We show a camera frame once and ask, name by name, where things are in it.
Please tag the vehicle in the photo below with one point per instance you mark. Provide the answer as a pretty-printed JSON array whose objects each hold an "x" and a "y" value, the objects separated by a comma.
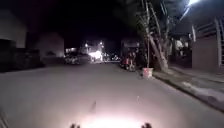
[{"x": 129, "y": 53}]

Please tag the pale bucket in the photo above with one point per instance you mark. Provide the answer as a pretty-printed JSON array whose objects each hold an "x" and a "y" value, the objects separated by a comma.
[{"x": 147, "y": 72}]

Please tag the parked car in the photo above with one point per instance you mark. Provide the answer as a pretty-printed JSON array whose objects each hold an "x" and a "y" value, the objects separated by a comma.
[{"x": 76, "y": 59}]

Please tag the grey concrete road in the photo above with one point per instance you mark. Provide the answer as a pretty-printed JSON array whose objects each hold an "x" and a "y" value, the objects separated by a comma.
[{"x": 83, "y": 90}]

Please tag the bare leaning tree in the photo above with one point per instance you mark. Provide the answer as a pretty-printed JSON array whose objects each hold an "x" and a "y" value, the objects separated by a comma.
[{"x": 156, "y": 36}]

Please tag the pale building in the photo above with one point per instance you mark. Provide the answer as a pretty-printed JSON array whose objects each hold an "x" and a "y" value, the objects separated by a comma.
[
  {"x": 12, "y": 30},
  {"x": 50, "y": 45}
]

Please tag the robot's own part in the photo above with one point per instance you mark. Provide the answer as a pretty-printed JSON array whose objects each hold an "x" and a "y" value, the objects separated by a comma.
[
  {"x": 146, "y": 125},
  {"x": 74, "y": 126}
]

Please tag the raised concrete sidewalk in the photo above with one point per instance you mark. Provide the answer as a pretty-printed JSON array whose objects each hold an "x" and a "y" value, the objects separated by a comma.
[{"x": 196, "y": 83}]

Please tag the dark fence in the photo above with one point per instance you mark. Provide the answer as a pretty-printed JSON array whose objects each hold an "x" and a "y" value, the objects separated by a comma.
[{"x": 20, "y": 59}]

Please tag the street lamp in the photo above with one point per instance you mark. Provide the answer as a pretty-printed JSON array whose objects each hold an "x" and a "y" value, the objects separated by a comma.
[{"x": 191, "y": 3}]

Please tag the wall with gate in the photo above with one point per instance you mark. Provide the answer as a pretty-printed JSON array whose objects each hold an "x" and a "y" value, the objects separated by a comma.
[{"x": 208, "y": 50}]

